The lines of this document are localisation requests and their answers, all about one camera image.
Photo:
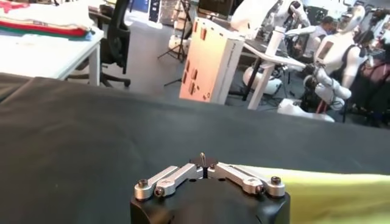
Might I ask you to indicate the white curved sheet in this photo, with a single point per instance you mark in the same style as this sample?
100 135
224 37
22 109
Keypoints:
253 13

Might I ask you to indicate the tall white cardboard box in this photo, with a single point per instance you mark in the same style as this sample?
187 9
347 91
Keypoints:
207 67

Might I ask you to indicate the small white robot base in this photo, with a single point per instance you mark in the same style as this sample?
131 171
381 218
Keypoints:
176 45

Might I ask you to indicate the yellow-green t-shirt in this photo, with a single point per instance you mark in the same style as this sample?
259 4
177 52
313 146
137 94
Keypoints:
335 198

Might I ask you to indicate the white standing desk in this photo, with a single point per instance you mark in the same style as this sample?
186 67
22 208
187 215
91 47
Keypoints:
268 64

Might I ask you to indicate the stack of folded clothes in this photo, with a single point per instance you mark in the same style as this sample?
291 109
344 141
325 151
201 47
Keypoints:
45 18

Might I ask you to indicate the black office chair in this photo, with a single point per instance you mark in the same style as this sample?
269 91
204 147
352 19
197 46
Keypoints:
119 39

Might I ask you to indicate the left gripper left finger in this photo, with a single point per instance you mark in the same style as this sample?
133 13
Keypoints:
170 179

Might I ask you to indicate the white work table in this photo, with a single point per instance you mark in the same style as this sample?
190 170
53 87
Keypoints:
39 54

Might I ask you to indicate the person in light shirt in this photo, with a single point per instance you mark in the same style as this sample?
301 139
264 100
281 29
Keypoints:
321 32

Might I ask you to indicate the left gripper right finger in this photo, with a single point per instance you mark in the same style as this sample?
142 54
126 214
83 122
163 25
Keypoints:
243 179

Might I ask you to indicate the small black tablecloth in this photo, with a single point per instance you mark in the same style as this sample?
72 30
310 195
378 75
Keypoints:
10 86

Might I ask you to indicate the white humanoid robot with base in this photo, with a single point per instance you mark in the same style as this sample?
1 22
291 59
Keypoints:
338 54

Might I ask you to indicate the white water bottle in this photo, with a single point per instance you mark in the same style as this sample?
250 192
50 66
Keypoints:
274 42

